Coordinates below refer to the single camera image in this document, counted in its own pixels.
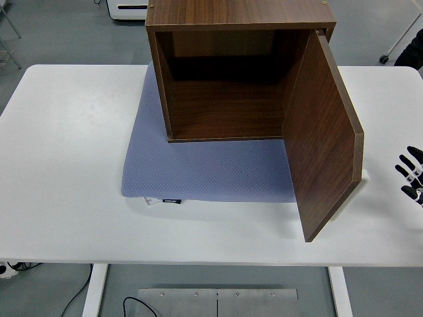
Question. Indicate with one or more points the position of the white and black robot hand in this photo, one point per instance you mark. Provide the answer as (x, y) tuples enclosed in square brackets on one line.
[(411, 178)]

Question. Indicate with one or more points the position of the brown wooden cabinet door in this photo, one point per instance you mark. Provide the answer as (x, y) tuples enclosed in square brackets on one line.
[(320, 138)]

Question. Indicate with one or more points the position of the brown wooden cabinet body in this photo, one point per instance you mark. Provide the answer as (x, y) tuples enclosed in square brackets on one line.
[(238, 11)]

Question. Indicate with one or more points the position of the person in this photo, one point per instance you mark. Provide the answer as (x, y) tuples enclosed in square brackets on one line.
[(413, 53)]

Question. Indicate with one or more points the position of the white table leg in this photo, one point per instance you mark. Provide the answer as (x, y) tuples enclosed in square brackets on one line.
[(94, 290), (340, 294)]

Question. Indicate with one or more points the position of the white stand leg with caster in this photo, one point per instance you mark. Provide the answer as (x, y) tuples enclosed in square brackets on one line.
[(401, 36)]

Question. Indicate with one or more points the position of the blue-grey textured mat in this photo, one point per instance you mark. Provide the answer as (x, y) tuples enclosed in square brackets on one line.
[(205, 171)]

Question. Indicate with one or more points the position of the black mat label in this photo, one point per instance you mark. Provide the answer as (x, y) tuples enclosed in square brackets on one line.
[(172, 200)]

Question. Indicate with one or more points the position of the grey metal plate with screws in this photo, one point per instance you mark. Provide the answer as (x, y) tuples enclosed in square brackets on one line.
[(185, 303)]

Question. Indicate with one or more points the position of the white mat tag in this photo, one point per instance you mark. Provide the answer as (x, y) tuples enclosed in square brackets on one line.
[(150, 201)]

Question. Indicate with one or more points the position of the white appliance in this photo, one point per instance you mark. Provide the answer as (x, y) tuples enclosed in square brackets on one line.
[(129, 11)]

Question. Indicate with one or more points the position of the white power strip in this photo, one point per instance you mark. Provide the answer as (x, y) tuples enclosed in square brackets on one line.
[(6, 270)]

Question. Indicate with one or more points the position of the grey metal rack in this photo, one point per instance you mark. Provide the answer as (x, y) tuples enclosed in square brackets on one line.
[(10, 20)]

